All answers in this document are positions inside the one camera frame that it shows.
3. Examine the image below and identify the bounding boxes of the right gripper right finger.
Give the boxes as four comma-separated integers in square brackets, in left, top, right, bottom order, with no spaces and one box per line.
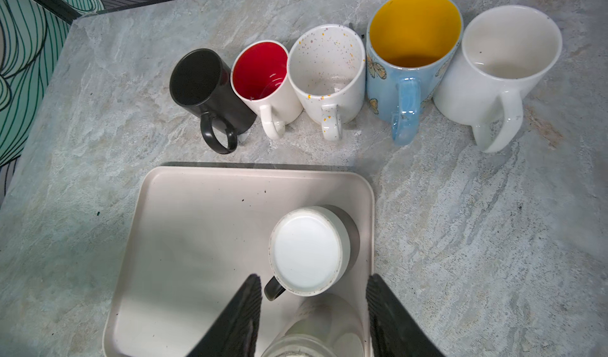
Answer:
[366,274,444,357]

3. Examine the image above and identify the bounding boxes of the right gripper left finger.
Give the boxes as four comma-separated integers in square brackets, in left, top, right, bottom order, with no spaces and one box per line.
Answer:
[188,274,262,356]

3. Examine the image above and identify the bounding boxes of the blue butterfly mug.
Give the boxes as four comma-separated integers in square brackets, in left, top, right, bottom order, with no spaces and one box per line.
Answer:
[365,0,464,146]

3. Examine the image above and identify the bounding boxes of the cream white mug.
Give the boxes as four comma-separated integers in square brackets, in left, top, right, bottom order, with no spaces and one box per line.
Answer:
[231,40,303,140]

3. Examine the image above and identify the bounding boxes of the black mug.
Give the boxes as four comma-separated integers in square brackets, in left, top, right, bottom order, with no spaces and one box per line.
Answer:
[169,48,257,154]

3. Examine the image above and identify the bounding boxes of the small white black-handled mug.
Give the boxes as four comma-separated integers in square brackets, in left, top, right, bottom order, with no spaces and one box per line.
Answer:
[264,205,360,302]

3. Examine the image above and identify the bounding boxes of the cream speckled mug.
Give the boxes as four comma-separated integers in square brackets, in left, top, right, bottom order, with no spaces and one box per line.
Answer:
[288,24,366,141]

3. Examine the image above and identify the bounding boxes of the pink iridescent mug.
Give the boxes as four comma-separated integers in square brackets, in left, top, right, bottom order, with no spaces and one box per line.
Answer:
[263,294,366,356]

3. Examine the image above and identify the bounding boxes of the pink rectangular tray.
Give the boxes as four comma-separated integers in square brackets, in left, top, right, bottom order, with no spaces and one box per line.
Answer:
[103,164,375,356]

